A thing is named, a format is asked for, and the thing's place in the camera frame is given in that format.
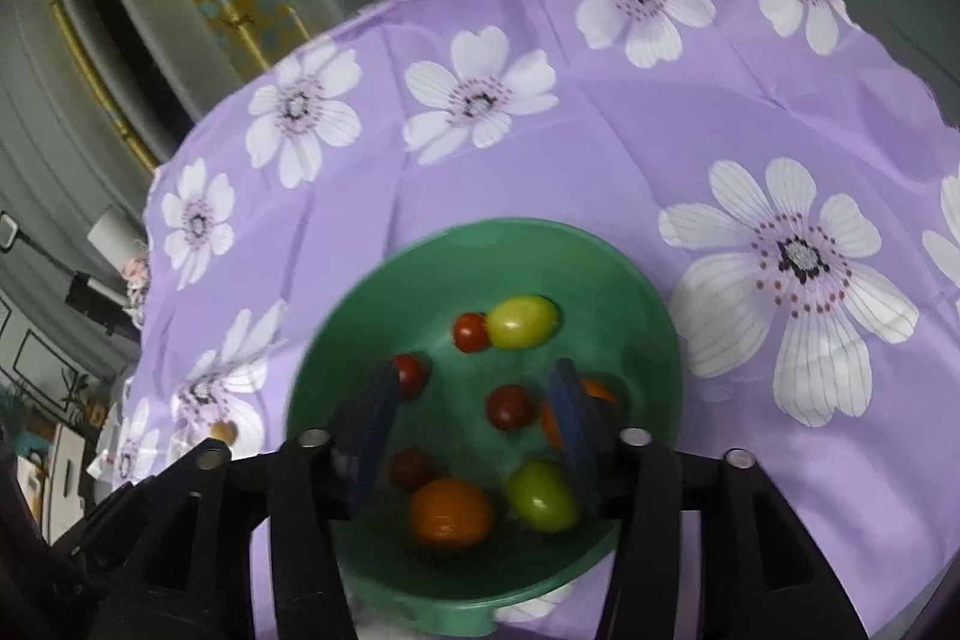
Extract small tan longan fruit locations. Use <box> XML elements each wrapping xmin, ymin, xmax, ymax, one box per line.
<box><xmin>208</xmin><ymin>420</ymin><xmax>238</xmax><ymax>447</ymax></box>

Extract black tripod stand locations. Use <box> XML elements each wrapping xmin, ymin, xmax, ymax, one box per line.
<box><xmin>0</xmin><ymin>211</ymin><xmax>145</xmax><ymax>341</ymax></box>

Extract white paper roll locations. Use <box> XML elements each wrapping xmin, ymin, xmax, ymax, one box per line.
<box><xmin>86</xmin><ymin>205</ymin><xmax>146</xmax><ymax>273</ymax></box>

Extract large orange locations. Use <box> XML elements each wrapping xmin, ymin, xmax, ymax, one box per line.
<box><xmin>409</xmin><ymin>477</ymin><xmax>494</xmax><ymax>549</ymax></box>

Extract red cherry tomato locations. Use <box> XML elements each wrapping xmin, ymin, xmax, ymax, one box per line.
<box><xmin>389</xmin><ymin>447</ymin><xmax>439</xmax><ymax>494</ymax></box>
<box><xmin>485</xmin><ymin>383</ymin><xmax>539</xmax><ymax>432</ymax></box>
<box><xmin>392</xmin><ymin>353</ymin><xmax>430</xmax><ymax>401</ymax></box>
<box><xmin>452</xmin><ymin>312</ymin><xmax>490</xmax><ymax>354</ymax></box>

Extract purple floral tablecloth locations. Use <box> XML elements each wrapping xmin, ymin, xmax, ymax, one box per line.
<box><xmin>106</xmin><ymin>0</ymin><xmax>958</xmax><ymax>630</ymax></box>

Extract small orange tangerine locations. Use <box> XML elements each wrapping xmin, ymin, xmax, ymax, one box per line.
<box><xmin>539</xmin><ymin>377</ymin><xmax>623</xmax><ymax>450</ymax></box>

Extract green plastic bowl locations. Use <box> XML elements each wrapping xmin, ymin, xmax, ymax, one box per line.
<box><xmin>286</xmin><ymin>220</ymin><xmax>683</xmax><ymax>637</ymax></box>

